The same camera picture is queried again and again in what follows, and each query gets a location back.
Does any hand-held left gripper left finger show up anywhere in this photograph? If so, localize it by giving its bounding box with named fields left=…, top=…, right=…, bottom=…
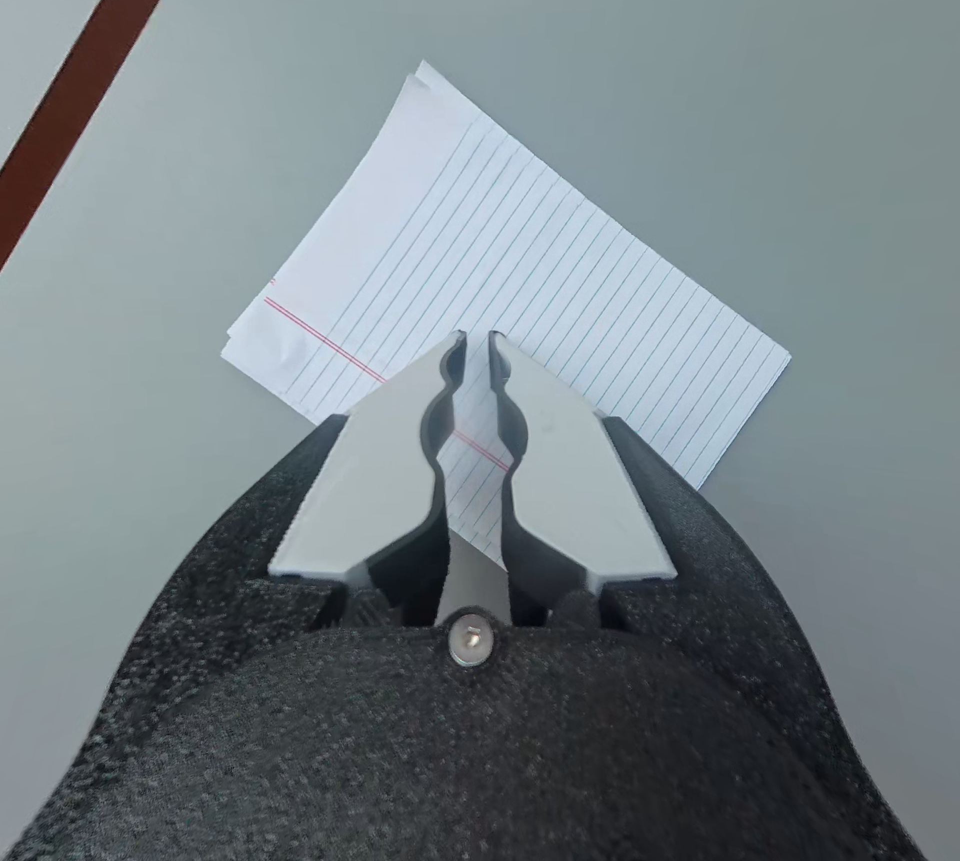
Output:
left=268, top=330, right=468, bottom=589

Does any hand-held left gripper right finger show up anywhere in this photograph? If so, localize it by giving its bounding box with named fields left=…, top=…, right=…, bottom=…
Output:
left=489, top=331, right=679, bottom=597

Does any stack of lined paper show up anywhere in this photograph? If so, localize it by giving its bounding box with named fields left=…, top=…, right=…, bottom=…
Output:
left=221, top=60, right=793, bottom=570

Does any grey desk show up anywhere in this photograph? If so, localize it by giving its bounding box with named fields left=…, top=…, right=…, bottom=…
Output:
left=0, top=0, right=960, bottom=832

